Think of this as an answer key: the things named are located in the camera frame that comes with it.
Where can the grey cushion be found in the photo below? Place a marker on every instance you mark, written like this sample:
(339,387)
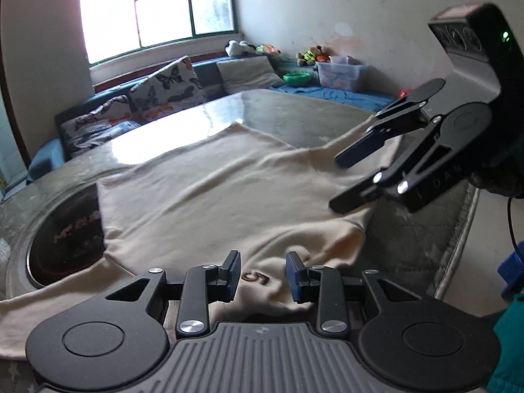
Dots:
(245,74)

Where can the blue bed sheet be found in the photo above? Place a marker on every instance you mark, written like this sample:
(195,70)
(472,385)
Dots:
(344,96)

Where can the yellow and brown plush toy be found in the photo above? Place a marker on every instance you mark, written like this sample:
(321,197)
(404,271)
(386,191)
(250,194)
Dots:
(313,55)

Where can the green framed window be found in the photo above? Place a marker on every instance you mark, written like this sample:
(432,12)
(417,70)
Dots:
(159,8)

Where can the large butterfly print cushion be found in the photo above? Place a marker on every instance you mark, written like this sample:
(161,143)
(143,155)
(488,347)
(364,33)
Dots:
(168,86)

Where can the grey quilted table cover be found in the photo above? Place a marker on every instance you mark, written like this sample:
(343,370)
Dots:
(413,245)

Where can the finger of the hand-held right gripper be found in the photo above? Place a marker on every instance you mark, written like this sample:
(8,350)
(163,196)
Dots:
(360,149)
(354,198)

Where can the small butterfly print cushion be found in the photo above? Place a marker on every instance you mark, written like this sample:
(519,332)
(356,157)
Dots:
(98,125)

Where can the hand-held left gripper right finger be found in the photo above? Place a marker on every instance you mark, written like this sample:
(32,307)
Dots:
(294,279)

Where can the blue plastic stool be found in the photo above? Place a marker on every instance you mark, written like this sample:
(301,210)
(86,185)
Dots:
(512,270)

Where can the small red toy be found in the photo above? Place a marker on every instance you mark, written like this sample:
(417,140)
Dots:
(404,93)

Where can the clear plastic storage box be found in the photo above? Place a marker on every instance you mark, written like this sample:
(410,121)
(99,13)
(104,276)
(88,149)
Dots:
(339,73)

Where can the teal jacket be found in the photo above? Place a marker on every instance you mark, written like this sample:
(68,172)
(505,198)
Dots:
(511,348)

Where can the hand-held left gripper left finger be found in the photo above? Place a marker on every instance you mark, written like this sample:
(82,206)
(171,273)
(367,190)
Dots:
(230,275)

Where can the orange and green plush toy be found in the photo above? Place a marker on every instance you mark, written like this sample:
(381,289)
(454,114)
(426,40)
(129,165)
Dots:
(268,49)

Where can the beige sweater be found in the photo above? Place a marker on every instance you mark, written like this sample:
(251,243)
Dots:
(204,196)

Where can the white and black plush toy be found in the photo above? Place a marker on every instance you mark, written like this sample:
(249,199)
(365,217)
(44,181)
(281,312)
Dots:
(237,48)

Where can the green bowl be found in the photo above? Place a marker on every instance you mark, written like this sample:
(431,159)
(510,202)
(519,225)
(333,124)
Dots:
(296,78)

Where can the round black induction hob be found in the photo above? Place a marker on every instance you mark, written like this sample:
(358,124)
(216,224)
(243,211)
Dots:
(65,237)

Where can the blue sofa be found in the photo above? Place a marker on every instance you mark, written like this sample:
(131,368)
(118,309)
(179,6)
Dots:
(49,155)

